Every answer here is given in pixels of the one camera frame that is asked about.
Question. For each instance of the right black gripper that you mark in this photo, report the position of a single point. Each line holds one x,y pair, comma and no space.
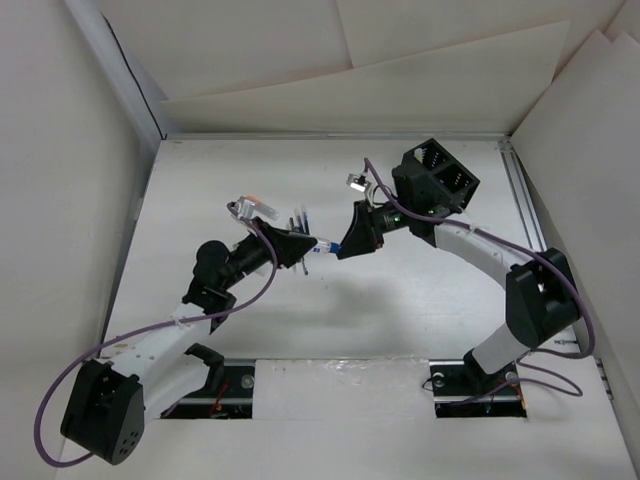
364,234

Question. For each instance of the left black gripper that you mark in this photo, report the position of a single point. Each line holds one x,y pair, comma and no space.
290,246

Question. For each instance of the blue cap clear marker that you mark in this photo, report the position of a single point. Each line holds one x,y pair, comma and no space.
324,246

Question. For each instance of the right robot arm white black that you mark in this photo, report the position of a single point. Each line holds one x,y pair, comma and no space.
541,298

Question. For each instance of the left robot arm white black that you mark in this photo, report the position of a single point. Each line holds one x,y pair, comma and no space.
113,400

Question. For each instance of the orange cap clear marker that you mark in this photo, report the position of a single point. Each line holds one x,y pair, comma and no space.
263,209

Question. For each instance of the green grey pen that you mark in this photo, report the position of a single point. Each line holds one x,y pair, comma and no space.
293,226

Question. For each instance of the dark blue pen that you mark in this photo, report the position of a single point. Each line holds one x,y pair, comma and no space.
304,220

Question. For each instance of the black two-compartment pen holder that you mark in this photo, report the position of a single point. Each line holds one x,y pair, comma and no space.
429,178

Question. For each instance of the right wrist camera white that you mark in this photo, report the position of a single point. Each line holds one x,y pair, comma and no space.
361,184

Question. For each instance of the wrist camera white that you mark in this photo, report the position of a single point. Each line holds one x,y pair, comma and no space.
361,184
242,209

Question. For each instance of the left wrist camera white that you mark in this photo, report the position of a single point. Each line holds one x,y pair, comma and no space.
242,209

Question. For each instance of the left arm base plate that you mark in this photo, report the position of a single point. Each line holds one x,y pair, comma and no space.
228,398

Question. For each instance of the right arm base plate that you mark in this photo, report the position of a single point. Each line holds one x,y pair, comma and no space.
457,393

